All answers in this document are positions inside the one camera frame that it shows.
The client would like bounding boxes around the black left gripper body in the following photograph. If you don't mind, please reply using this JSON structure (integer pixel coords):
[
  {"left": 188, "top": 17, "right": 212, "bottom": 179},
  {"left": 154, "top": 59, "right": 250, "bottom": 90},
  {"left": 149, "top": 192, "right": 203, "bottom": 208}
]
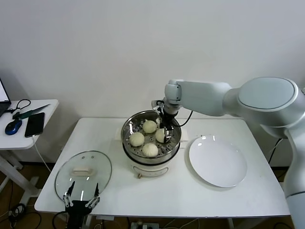
[{"left": 65, "top": 200, "right": 92, "bottom": 229}]

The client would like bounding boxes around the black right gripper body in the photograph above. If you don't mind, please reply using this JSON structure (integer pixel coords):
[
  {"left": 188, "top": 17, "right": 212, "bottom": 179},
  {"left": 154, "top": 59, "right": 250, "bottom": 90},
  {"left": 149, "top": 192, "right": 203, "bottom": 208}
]
[{"left": 162, "top": 112, "right": 176, "bottom": 131}]

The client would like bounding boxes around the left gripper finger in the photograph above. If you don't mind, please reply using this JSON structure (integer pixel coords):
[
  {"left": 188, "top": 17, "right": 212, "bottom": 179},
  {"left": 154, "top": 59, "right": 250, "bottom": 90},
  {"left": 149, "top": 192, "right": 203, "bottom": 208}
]
[
  {"left": 85, "top": 182, "right": 101, "bottom": 208},
  {"left": 62, "top": 181, "right": 76, "bottom": 207}
]

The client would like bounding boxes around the white steamed baozi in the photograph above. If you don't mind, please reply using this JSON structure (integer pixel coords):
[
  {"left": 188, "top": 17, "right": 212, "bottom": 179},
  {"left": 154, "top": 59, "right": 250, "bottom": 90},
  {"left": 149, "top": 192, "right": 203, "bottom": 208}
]
[
  {"left": 142, "top": 143, "right": 159, "bottom": 158},
  {"left": 155, "top": 128, "right": 166, "bottom": 144},
  {"left": 142, "top": 120, "right": 157, "bottom": 134},
  {"left": 129, "top": 132, "right": 145, "bottom": 147}
]

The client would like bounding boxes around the round glass pot lid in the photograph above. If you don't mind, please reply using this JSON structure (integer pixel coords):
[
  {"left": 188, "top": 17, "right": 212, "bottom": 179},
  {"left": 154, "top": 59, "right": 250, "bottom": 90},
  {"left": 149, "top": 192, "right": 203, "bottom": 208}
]
[{"left": 54, "top": 150, "right": 112, "bottom": 203}]

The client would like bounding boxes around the stainless steel steamer basket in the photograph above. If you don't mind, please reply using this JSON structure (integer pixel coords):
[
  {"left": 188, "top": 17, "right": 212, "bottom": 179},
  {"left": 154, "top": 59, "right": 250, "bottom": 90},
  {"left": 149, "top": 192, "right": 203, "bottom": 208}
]
[{"left": 115, "top": 110, "right": 189, "bottom": 166}]

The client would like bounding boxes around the white electric cooking pot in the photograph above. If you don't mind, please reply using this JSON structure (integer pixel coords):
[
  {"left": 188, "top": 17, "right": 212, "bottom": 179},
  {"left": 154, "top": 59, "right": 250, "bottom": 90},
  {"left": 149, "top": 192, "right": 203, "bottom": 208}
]
[{"left": 122, "top": 140, "right": 187, "bottom": 180}]

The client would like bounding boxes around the white round plate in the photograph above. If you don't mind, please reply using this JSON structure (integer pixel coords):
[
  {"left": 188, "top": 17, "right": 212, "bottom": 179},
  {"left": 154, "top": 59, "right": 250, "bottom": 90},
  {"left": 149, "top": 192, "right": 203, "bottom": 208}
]
[{"left": 188, "top": 135, "right": 248, "bottom": 188}]

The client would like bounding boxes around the grey floor power strip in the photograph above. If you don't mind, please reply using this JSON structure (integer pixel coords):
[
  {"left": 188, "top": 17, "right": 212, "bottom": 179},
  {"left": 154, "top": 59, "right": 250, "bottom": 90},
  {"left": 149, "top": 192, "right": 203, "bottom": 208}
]
[{"left": 132, "top": 221, "right": 160, "bottom": 229}]

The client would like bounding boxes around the white side table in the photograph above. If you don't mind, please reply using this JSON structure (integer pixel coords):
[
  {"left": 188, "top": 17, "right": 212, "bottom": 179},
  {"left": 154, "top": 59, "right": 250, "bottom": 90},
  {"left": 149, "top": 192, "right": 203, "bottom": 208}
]
[{"left": 0, "top": 99, "right": 60, "bottom": 198}]

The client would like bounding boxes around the black smartphone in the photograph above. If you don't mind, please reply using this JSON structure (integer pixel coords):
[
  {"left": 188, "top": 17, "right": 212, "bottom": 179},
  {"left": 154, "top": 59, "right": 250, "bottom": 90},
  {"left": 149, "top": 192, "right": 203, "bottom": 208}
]
[{"left": 24, "top": 113, "right": 45, "bottom": 139}]

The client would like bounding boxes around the blue computer mouse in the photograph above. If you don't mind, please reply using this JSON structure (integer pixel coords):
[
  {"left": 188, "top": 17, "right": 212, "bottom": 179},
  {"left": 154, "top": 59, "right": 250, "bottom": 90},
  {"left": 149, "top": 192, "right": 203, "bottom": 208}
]
[{"left": 4, "top": 119, "right": 22, "bottom": 136}]

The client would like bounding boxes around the dark green knife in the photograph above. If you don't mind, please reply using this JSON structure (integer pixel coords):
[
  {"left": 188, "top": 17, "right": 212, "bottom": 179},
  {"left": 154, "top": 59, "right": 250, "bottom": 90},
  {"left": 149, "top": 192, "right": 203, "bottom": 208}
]
[{"left": 12, "top": 104, "right": 51, "bottom": 121}]

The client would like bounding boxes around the black laptop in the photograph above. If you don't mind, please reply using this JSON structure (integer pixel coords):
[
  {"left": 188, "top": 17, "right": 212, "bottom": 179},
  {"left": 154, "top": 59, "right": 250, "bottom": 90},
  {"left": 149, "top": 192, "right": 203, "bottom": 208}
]
[{"left": 0, "top": 78, "right": 12, "bottom": 118}]

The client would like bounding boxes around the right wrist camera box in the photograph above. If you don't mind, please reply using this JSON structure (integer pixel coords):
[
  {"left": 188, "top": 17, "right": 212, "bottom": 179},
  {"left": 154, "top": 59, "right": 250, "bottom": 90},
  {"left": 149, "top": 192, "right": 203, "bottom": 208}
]
[{"left": 151, "top": 100, "right": 165, "bottom": 112}]

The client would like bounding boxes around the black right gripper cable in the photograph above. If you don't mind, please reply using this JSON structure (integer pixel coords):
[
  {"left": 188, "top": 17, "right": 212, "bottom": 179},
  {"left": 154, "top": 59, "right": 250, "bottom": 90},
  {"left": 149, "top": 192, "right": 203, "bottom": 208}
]
[{"left": 176, "top": 109, "right": 193, "bottom": 127}]

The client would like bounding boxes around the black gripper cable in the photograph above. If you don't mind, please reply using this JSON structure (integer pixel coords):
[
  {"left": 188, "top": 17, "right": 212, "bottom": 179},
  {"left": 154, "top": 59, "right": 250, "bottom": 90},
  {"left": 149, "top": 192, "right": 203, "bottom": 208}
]
[
  {"left": 176, "top": 109, "right": 193, "bottom": 127},
  {"left": 52, "top": 211, "right": 70, "bottom": 229}
]

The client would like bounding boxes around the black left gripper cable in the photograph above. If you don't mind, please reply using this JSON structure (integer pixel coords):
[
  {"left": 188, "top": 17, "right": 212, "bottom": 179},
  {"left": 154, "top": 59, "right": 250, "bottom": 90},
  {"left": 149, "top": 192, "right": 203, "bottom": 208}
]
[{"left": 52, "top": 211, "right": 70, "bottom": 229}]

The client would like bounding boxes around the white charging cable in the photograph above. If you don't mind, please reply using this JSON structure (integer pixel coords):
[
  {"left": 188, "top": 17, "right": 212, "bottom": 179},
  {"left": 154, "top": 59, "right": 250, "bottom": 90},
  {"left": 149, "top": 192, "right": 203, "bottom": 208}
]
[{"left": 32, "top": 135, "right": 52, "bottom": 174}]

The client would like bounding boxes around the black floor cable bundle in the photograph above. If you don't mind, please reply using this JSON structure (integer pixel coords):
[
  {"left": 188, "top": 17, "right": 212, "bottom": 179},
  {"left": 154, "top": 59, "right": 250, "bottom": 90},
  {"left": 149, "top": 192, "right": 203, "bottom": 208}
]
[{"left": 8, "top": 204, "right": 42, "bottom": 229}]

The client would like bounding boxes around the white floor cable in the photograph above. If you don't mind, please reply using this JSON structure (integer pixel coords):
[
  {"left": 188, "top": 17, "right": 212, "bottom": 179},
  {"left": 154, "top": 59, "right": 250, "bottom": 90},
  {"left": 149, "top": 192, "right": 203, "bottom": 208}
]
[{"left": 164, "top": 218, "right": 201, "bottom": 229}]

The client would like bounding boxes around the black looped strap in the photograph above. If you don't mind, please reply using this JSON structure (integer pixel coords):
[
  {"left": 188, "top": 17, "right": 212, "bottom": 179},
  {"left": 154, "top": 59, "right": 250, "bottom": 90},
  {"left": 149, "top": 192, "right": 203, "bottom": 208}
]
[{"left": 6, "top": 99, "right": 31, "bottom": 115}]

